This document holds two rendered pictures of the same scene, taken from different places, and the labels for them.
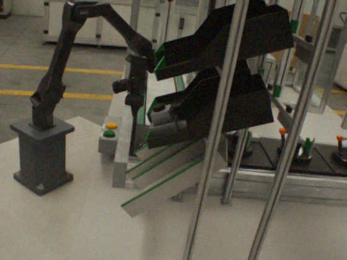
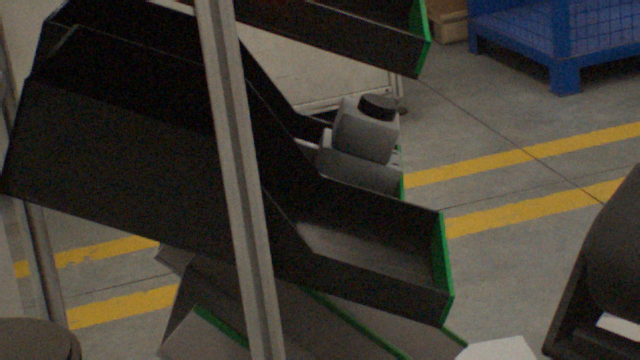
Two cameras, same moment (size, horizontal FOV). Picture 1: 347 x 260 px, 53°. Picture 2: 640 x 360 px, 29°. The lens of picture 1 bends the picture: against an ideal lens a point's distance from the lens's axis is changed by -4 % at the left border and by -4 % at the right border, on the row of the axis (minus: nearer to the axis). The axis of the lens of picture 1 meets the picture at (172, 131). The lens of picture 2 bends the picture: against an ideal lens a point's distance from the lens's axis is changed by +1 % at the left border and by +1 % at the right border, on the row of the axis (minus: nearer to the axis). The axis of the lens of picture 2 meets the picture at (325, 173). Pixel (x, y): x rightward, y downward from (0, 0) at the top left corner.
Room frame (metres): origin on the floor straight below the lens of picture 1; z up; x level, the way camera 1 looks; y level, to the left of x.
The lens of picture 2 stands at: (1.67, 0.01, 1.55)
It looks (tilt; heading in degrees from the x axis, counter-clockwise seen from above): 21 degrees down; 181
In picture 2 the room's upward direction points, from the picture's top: 7 degrees counter-clockwise
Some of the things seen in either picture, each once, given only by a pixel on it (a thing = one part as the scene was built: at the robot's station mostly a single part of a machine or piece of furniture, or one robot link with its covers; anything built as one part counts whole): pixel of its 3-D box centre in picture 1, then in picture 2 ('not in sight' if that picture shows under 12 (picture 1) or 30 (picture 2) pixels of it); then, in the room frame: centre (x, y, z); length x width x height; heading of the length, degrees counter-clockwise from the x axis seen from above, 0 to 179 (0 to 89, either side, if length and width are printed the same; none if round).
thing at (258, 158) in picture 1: (237, 137); not in sight; (1.23, -0.24, 1.01); 0.24 x 0.24 x 0.13; 7
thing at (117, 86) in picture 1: (121, 85); not in sight; (1.18, 0.20, 1.17); 0.07 x 0.07 x 0.06; 6
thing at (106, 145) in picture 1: (110, 134); not in sight; (1.26, 0.24, 0.93); 0.21 x 0.07 x 0.06; 7
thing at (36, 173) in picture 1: (43, 153); not in sight; (0.99, 0.41, 0.96); 0.15 x 0.15 x 0.20; 61
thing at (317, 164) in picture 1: (297, 144); not in sight; (1.26, -0.48, 1.01); 0.24 x 0.24 x 0.13; 7
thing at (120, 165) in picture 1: (129, 119); not in sight; (1.46, 0.20, 0.91); 0.89 x 0.06 x 0.11; 7
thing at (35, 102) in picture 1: (43, 98); not in sight; (1.00, 0.40, 1.15); 0.09 x 0.07 x 0.06; 37
